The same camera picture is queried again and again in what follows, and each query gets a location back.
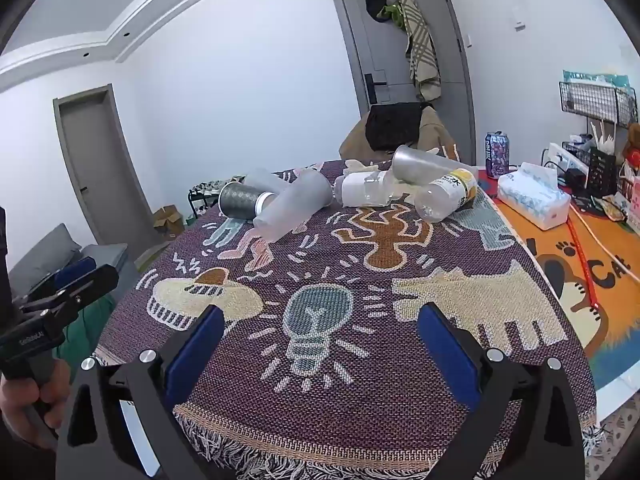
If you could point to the orange cat print mat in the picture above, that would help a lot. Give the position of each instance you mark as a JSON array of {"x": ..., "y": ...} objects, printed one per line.
[{"x": 550, "y": 255}]

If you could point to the grey frosted cup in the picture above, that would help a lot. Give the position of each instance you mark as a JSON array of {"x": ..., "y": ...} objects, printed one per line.
[{"x": 425, "y": 164}]

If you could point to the light patterned cloth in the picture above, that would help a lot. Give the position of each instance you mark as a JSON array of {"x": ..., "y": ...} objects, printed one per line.
[{"x": 617, "y": 425}]

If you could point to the black mesh organizer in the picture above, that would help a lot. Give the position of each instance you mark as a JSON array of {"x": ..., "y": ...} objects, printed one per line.
[{"x": 602, "y": 172}]

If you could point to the white plastic bottle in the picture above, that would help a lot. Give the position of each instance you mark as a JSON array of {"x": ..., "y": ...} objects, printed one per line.
[{"x": 352, "y": 191}]

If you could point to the tall frosted plastic cup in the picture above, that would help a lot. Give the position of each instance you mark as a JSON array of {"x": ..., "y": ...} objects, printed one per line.
[{"x": 295, "y": 205}]

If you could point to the small frosted plastic cup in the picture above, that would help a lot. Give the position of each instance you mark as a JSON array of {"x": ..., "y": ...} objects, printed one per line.
[{"x": 262, "y": 180}]

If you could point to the purple printed woven blanket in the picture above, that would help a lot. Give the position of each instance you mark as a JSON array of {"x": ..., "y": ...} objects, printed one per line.
[{"x": 350, "y": 385}]

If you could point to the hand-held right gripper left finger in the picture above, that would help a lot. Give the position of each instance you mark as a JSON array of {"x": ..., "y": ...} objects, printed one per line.
[{"x": 195, "y": 355}]

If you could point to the white power strip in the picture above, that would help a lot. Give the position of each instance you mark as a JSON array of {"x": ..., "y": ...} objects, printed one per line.
[{"x": 560, "y": 156}]

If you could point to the plaid scarf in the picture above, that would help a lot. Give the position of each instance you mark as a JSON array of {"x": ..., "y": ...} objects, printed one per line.
[{"x": 422, "y": 50}]

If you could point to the person's left hand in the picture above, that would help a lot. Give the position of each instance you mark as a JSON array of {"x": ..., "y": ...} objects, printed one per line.
[{"x": 20, "y": 410}]

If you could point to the purple drink can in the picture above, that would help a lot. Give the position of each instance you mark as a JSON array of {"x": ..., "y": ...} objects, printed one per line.
[{"x": 496, "y": 156}]

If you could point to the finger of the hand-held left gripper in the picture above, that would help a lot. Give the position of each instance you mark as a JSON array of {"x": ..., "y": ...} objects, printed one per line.
[
  {"x": 75, "y": 268},
  {"x": 87, "y": 285}
]

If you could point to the green cloth on hook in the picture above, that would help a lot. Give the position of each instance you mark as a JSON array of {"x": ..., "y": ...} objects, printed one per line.
[{"x": 395, "y": 15}]

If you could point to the grey sofa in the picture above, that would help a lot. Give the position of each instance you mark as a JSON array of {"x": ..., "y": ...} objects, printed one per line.
[{"x": 45, "y": 255}]

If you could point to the black bag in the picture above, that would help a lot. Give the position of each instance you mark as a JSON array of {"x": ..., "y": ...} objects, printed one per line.
[{"x": 395, "y": 127}]

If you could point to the clear plastic cup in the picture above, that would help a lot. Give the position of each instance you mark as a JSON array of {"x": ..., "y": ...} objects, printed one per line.
[{"x": 382, "y": 191}]

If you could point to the plain grey door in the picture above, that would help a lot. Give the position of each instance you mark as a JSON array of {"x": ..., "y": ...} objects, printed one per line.
[{"x": 100, "y": 170}]

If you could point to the black hat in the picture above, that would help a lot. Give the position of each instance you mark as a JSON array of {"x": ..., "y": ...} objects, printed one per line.
[{"x": 376, "y": 6}]

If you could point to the white tissue box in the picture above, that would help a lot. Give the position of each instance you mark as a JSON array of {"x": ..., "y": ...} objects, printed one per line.
[{"x": 535, "y": 197}]

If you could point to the dark grey metal cup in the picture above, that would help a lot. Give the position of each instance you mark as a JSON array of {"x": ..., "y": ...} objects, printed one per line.
[{"x": 240, "y": 201}]

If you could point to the grey door with hooks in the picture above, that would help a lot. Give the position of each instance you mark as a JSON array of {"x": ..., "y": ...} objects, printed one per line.
[{"x": 370, "y": 55}]

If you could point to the cardboard box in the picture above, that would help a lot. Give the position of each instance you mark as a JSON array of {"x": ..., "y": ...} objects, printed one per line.
[{"x": 167, "y": 221}]

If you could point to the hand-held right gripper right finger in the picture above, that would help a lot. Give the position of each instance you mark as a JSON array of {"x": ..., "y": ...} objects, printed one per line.
[{"x": 447, "y": 355}]

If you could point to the brown plush toy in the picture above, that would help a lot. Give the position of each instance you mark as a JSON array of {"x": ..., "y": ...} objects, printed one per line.
[{"x": 634, "y": 142}]

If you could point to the yellow label plastic bottle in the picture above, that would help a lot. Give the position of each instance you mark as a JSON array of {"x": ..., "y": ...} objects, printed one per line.
[{"x": 442, "y": 195}]

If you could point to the white wall switch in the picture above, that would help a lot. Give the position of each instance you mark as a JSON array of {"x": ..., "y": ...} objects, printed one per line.
[{"x": 518, "y": 16}]

